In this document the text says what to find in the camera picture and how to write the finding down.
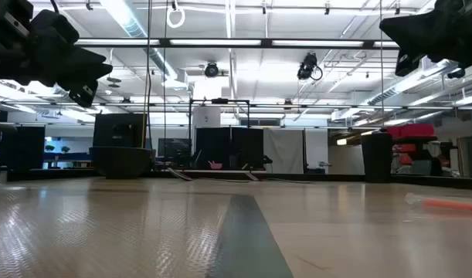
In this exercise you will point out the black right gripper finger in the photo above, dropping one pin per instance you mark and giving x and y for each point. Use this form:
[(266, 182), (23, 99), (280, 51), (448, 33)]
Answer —
[(413, 29), (423, 48)]

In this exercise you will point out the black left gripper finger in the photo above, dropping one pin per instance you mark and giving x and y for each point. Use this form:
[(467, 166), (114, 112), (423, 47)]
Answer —
[(102, 72), (79, 63)]

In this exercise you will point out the black bowl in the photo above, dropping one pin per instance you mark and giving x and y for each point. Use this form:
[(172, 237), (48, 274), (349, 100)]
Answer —
[(119, 164)]

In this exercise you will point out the black cup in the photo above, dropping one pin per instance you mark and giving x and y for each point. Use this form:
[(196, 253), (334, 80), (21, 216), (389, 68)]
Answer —
[(376, 158)]

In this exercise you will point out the orange straw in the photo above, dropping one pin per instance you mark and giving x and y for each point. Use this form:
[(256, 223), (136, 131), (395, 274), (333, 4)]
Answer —
[(452, 204)]

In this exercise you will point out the thin utensil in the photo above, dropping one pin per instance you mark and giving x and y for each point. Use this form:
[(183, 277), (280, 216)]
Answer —
[(252, 176)]

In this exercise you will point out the black ceiling speaker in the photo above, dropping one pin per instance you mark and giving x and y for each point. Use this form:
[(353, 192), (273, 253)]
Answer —
[(456, 73)]

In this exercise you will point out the large red bin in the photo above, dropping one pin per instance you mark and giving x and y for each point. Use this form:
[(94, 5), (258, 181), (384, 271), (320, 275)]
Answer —
[(411, 131)]

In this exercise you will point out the blue desk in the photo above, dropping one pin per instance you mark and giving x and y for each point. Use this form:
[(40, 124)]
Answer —
[(65, 157)]

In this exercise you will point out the dark cabinet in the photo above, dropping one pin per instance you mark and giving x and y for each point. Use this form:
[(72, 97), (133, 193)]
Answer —
[(23, 148)]

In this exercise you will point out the small black monitor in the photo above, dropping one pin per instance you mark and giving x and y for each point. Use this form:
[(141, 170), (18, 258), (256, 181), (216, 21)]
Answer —
[(174, 147)]

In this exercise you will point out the storage shelf rack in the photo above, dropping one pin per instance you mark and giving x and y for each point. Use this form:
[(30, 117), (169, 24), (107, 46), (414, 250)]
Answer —
[(417, 154)]

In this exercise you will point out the overhead light bar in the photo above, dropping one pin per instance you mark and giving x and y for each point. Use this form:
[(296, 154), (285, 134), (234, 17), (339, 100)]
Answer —
[(220, 42)]

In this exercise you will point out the black partition panel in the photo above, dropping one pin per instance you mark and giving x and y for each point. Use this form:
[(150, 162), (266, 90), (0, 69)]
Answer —
[(220, 148)]

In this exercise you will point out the small pink object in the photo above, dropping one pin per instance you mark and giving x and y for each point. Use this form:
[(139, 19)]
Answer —
[(215, 165)]

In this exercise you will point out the beige placemat with grey border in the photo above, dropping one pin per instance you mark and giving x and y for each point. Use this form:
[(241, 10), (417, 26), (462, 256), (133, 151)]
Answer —
[(104, 231)]

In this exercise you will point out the white hanging sheet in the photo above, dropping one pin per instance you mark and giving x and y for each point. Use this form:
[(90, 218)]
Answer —
[(284, 150)]

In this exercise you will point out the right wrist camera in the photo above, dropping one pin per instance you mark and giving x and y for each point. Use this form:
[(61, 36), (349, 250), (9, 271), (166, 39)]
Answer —
[(406, 63)]

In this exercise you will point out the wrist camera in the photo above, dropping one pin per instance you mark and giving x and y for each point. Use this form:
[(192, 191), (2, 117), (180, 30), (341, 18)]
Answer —
[(85, 94), (406, 63)]

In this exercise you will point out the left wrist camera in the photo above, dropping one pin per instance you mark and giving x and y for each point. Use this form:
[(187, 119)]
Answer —
[(85, 94)]

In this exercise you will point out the silver ventilation duct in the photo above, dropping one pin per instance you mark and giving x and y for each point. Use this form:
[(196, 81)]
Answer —
[(133, 27)]

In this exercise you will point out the round black ceiling camera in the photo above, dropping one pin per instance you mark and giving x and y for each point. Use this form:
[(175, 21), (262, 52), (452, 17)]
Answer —
[(211, 70)]

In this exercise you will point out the black metal frame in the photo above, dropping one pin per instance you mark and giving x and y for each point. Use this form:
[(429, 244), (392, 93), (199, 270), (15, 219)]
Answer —
[(219, 101)]

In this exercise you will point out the black aluminium table frame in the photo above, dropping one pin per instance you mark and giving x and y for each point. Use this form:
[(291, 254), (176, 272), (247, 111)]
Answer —
[(336, 177)]

